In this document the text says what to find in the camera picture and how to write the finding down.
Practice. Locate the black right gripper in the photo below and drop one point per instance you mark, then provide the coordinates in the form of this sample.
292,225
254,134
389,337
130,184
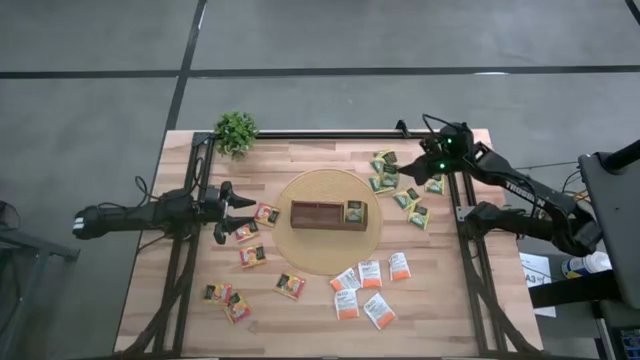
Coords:
452,150

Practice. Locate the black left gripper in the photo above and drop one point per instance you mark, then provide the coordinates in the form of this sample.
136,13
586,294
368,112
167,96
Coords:
212,207

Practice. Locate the green tea bag packet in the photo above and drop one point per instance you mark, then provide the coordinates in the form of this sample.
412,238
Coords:
406,198
376,165
419,217
355,212
435,187
390,177
377,185
389,157

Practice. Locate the red orange tea bag packet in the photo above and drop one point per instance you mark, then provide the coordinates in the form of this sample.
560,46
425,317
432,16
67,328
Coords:
252,256
290,286
238,308
217,294
266,215
246,232

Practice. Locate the brown wooden tea box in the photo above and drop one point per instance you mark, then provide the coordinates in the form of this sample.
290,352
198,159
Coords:
320,215

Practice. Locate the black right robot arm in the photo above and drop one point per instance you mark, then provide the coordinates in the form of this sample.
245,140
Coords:
520,190

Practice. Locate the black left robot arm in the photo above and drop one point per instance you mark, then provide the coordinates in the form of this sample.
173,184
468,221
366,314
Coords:
125,216

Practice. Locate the green plant in white pot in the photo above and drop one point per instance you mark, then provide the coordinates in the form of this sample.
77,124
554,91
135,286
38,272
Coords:
235,134

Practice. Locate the round woven straw placemat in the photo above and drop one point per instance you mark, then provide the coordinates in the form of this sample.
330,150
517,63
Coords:
325,250

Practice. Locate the white paper sheet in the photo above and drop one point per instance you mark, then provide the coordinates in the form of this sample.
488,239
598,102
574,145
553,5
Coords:
535,262

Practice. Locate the dark metal side table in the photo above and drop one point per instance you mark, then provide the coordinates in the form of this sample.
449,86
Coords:
60,252

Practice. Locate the white bottle blue label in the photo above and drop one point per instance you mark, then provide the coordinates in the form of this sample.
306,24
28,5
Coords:
585,265

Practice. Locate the black cart leg bar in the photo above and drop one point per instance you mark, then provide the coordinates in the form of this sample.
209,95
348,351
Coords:
570,292

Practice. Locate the grey equipment cart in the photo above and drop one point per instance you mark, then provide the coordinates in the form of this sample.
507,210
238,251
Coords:
615,225

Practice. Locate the black metal pole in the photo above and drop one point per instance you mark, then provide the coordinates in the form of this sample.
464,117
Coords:
622,156

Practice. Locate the blue screen device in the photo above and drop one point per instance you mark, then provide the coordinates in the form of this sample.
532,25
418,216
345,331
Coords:
631,345

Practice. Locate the small black bracket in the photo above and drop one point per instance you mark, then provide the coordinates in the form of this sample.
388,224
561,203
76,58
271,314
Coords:
401,129

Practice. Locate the black aluminium rig frame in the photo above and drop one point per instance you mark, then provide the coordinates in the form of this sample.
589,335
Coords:
325,135

